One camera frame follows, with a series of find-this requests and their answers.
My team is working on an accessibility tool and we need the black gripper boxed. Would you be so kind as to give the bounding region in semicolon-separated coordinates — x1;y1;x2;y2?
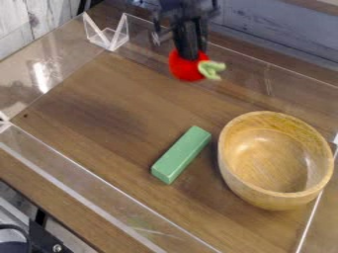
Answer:
151;0;220;60

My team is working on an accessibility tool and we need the green rectangular block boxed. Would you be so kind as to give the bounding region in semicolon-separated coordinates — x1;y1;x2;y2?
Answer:
151;126;211;185

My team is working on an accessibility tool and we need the wooden bowl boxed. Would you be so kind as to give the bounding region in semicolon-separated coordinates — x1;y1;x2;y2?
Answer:
218;111;334;211

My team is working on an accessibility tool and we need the clear acrylic corner bracket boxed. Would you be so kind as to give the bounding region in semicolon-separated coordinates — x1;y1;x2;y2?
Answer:
81;13;129;51

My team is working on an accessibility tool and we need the clear acrylic back wall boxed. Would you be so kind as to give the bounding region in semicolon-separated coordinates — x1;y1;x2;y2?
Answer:
124;13;338;132

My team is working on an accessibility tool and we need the clear acrylic wall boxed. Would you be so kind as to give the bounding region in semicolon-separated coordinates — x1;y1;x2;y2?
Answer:
124;13;338;132
0;122;220;253

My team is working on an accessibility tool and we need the clear acrylic front wall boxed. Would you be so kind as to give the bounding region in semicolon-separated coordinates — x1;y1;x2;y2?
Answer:
0;122;220;253

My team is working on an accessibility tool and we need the black metal mount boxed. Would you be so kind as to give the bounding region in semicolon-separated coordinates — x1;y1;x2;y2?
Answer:
0;209;76;253

